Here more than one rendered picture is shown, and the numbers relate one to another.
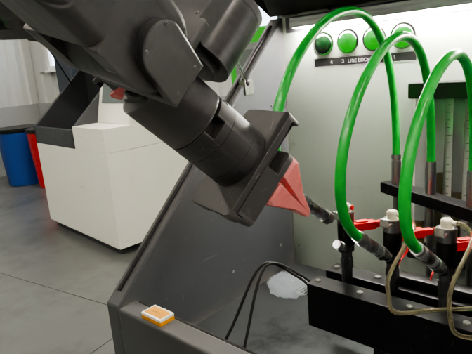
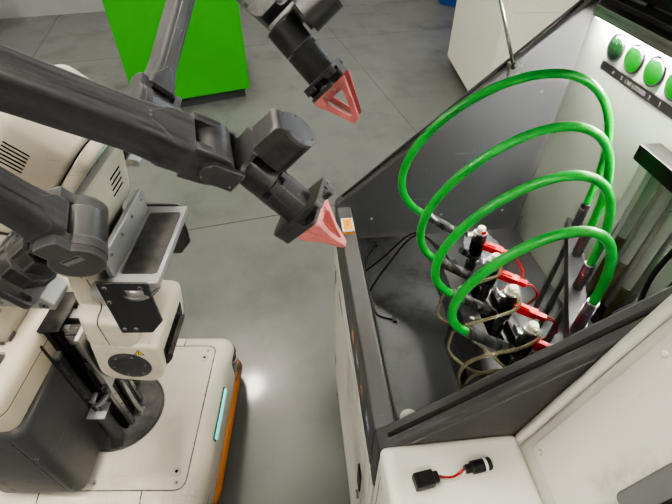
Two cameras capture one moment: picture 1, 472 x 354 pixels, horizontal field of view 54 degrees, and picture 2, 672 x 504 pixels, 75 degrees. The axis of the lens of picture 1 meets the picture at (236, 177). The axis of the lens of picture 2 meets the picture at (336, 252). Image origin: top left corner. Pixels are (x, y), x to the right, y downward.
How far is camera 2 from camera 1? 52 cm
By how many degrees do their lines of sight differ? 46
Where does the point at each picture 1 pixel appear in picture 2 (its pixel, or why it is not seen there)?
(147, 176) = not seen: hidden behind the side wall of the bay
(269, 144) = (301, 212)
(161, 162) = not seen: hidden behind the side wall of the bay
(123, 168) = (517, 33)
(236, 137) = (279, 203)
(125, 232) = not seen: hidden behind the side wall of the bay
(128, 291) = (346, 200)
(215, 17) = (268, 146)
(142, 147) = (549, 13)
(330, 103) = (593, 114)
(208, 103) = (263, 185)
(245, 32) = (290, 154)
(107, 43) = (181, 173)
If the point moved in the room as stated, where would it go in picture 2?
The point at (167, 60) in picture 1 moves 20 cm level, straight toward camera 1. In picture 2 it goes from (216, 178) to (74, 269)
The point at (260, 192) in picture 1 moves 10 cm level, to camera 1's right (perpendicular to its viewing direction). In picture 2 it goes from (292, 232) to (343, 263)
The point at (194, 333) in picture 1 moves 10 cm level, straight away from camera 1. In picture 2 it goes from (353, 249) to (374, 227)
